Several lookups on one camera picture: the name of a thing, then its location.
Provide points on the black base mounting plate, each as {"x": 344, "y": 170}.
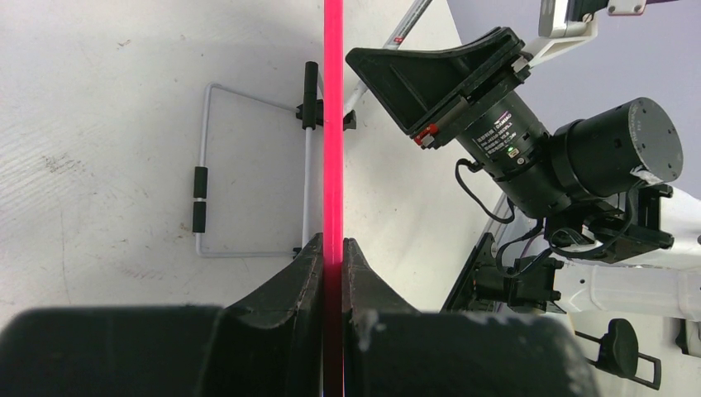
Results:
{"x": 463, "y": 295}

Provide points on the black whiteboard clip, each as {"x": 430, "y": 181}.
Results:
{"x": 350, "y": 119}

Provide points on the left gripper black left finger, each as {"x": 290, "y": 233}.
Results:
{"x": 266, "y": 344}

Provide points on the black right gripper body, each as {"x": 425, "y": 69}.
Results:
{"x": 488, "y": 118}

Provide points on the pink-framed whiteboard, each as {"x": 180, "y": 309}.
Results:
{"x": 332, "y": 203}

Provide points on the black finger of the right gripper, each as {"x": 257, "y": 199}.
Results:
{"x": 388, "y": 74}

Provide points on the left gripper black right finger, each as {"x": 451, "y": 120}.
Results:
{"x": 392, "y": 349}

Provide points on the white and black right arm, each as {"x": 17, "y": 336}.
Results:
{"x": 594, "y": 222}

